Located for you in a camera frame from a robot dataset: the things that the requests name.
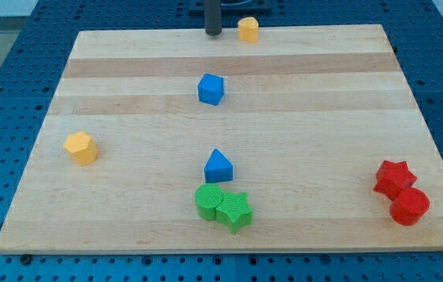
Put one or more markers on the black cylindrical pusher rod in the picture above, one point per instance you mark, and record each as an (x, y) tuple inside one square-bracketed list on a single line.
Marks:
[(213, 17)]

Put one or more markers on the yellow heart block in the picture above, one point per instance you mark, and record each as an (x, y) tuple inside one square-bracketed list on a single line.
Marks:
[(248, 29)]

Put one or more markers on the blue cube block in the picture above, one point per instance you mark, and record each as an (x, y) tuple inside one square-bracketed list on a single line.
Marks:
[(211, 89)]

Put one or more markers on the wooden board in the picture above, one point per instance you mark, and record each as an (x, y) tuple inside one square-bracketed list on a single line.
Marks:
[(307, 117)]

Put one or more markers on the blue triangle block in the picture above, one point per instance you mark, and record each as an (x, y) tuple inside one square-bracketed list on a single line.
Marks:
[(218, 168)]

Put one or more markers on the green cylinder block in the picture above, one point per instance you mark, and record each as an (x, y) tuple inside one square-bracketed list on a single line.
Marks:
[(207, 198)]

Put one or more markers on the yellow hexagon block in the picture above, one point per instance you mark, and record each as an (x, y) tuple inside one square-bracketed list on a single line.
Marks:
[(81, 148)]

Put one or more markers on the green star block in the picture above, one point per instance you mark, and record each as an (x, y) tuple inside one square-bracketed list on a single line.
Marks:
[(234, 211)]

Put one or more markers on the red star block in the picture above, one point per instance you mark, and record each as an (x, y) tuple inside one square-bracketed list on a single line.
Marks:
[(392, 178)]

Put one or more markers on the red cylinder block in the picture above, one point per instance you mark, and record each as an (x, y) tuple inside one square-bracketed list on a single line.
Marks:
[(409, 207)]

